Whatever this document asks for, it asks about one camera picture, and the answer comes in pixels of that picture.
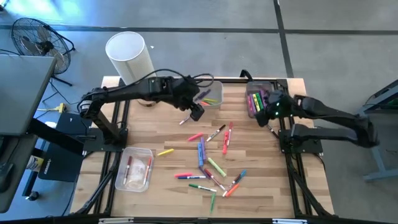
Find yellow power plug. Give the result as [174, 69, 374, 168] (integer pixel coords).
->
[37, 103, 68, 113]

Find black dry-erase marker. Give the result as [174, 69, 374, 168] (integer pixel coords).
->
[266, 124, 280, 139]

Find black computer case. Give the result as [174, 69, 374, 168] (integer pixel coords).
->
[37, 141, 85, 183]

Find white shade table lamp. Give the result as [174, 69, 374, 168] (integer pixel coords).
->
[104, 30, 162, 108]

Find green dry-erase marker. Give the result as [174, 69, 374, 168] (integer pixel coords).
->
[188, 183, 218, 193]

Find brown white dry-erase marker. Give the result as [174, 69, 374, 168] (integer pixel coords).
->
[222, 174, 243, 198]

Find pale green Sharpie highlighter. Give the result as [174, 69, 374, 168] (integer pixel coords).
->
[207, 157, 228, 178]

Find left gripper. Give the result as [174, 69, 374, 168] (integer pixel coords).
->
[174, 79, 206, 122]

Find black floor fan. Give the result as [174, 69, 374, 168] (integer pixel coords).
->
[11, 17, 76, 87]

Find grey translucent plastic bin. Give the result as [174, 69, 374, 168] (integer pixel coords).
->
[245, 80, 276, 119]

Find white plastic bin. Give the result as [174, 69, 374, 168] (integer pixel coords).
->
[192, 80, 224, 110]

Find orange highlighter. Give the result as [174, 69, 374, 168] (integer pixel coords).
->
[224, 182, 241, 198]

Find black desk leg beam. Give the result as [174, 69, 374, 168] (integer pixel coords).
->
[27, 118, 85, 156]

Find black aluminium table frame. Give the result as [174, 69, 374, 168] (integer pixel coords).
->
[70, 77, 336, 224]

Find large office desk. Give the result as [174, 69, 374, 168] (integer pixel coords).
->
[0, 55, 58, 214]

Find red dry-erase marker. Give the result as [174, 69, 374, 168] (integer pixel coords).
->
[226, 121, 234, 147]
[203, 169, 226, 191]

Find white marker black print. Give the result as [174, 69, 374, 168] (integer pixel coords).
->
[206, 124, 227, 143]

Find blue highlighter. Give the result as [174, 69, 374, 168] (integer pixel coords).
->
[197, 142, 205, 168]

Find black caster wheel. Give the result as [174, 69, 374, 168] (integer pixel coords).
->
[25, 190, 40, 202]

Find clear shallow plastic bin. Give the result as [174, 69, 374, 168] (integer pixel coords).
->
[114, 146, 155, 193]

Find teal marker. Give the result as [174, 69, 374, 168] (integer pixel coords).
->
[231, 169, 248, 187]

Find grey desk frame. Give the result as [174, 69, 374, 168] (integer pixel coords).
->
[362, 79, 398, 183]

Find silver bracket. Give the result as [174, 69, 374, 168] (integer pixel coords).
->
[272, 218, 308, 224]
[98, 217, 134, 224]

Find black cable loop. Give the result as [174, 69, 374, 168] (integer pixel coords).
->
[239, 68, 254, 82]

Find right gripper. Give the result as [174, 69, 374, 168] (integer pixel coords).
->
[255, 90, 296, 127]

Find white yellow bottle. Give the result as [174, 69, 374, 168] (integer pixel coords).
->
[26, 155, 44, 172]

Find black flat box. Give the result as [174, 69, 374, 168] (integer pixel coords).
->
[55, 111, 94, 138]

